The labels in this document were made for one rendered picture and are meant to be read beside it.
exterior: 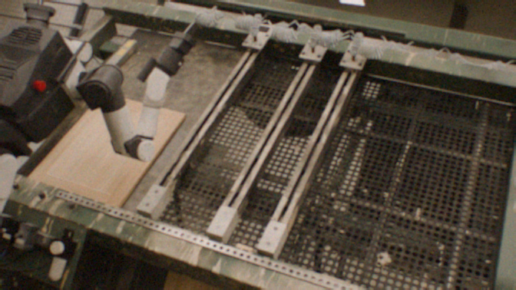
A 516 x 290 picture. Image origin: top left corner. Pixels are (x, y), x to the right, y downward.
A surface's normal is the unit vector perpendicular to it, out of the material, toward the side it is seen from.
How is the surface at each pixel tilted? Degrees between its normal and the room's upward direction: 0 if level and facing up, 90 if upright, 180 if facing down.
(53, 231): 90
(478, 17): 90
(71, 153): 55
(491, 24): 90
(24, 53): 82
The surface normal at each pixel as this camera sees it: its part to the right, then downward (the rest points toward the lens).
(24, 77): -0.23, -0.31
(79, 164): -0.07, -0.69
